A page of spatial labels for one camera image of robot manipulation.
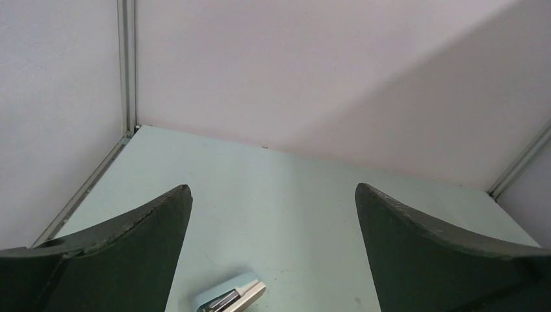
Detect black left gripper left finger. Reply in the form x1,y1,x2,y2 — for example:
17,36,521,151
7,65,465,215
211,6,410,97
1,185,193,311

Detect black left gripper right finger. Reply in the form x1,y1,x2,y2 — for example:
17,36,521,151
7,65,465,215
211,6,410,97
355,183,550,311

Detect aluminium corner frame post right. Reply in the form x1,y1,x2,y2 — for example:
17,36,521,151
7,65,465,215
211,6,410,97
487,120,550,201

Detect aluminium corner frame post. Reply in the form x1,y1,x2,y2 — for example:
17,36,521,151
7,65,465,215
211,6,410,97
117,0,138,138
487,120,550,201

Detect aluminium corner frame post left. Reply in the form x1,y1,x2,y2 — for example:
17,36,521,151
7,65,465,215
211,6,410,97
117,0,138,138

